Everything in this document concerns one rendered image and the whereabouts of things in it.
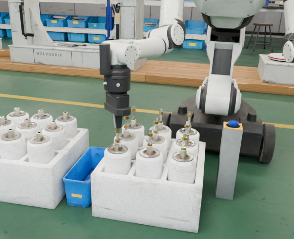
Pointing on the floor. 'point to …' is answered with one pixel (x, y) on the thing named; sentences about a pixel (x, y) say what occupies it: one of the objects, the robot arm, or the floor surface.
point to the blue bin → (82, 178)
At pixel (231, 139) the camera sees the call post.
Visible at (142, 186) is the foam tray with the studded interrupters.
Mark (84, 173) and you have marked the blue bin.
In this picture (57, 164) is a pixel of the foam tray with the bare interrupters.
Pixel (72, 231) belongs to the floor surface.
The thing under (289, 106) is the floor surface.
